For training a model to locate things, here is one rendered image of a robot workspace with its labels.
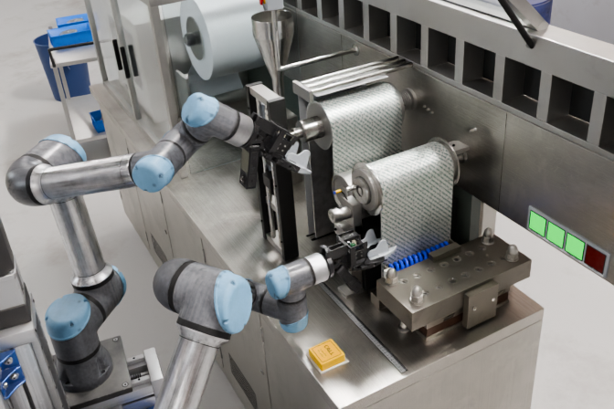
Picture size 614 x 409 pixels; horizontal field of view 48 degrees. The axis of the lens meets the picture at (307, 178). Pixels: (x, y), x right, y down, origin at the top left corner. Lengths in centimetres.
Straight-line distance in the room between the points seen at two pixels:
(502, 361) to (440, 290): 31
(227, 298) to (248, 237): 91
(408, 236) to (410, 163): 21
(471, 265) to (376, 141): 44
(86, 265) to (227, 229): 59
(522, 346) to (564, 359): 116
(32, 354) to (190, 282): 38
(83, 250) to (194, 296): 56
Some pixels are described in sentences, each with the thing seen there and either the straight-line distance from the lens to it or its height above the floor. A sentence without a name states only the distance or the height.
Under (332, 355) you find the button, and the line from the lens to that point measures 180.
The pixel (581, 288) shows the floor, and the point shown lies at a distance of 359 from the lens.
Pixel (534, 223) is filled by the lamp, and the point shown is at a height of 118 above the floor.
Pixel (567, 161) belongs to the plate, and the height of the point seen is 139.
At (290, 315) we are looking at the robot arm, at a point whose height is 102.
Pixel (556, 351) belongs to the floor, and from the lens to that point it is 323.
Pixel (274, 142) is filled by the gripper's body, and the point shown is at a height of 147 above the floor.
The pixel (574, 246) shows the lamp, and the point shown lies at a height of 119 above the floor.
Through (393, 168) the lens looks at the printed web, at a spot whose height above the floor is 131.
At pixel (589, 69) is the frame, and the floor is 162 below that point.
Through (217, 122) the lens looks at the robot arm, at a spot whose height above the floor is 156.
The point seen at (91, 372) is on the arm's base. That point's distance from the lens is 198.
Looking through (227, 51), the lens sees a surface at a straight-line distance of 259.
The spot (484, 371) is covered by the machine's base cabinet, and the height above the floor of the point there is 77.
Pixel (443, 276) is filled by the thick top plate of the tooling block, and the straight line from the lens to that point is 188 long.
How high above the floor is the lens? 219
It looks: 30 degrees down
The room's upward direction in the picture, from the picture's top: 4 degrees counter-clockwise
